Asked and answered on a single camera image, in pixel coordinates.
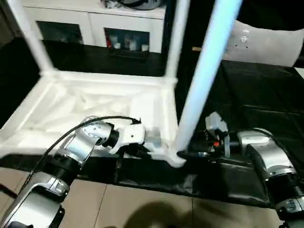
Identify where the white plastic table leg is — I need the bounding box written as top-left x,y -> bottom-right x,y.
9,0 -> 56,75
164,0 -> 191,82
174,0 -> 243,155

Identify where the black work mat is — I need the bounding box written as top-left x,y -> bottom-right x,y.
0,30 -> 304,209

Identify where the black cabinet with gold label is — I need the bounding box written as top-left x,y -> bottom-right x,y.
162,0 -> 241,82

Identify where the grey cushion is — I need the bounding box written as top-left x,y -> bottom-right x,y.
222,19 -> 304,67

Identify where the black floor stand bar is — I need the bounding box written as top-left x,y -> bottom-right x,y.
0,182 -> 18,198

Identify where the white sideboard cabinet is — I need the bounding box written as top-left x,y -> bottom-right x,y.
22,0 -> 167,53

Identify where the grey curtain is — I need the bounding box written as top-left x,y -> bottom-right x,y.
0,0 -> 18,48

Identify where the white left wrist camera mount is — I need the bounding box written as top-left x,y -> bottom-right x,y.
108,124 -> 146,155

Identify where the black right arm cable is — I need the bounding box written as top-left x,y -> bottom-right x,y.
224,127 -> 304,168

